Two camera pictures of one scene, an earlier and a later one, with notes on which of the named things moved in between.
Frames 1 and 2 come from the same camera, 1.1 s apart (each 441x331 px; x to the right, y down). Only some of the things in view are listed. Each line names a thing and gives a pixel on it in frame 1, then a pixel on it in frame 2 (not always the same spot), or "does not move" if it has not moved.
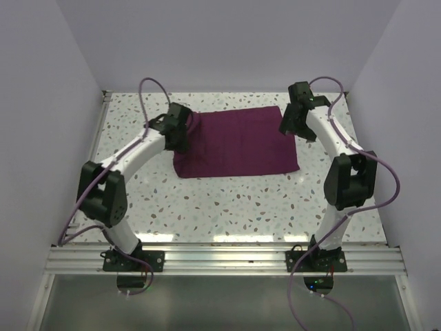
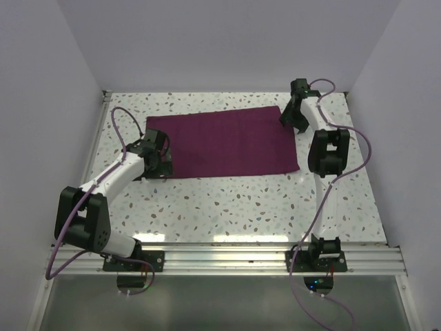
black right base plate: x=315 y=261 does not move
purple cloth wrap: x=236 y=141 does not move
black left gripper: x=182 y=145 → x=162 y=170
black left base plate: x=115 y=261 does not move
